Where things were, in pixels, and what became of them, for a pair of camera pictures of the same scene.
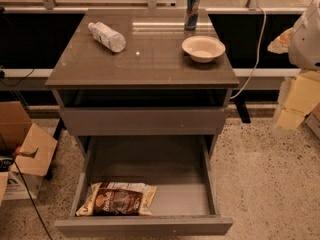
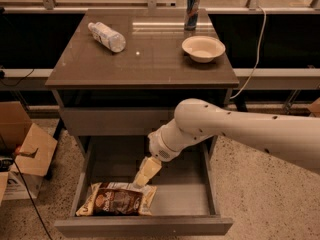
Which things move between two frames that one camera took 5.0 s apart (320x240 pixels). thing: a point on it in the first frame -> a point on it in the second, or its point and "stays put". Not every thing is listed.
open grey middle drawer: (183, 168) stays put
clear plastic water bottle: (115, 42) stays put
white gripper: (306, 42) -> (159, 148)
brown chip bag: (118, 199) stays put
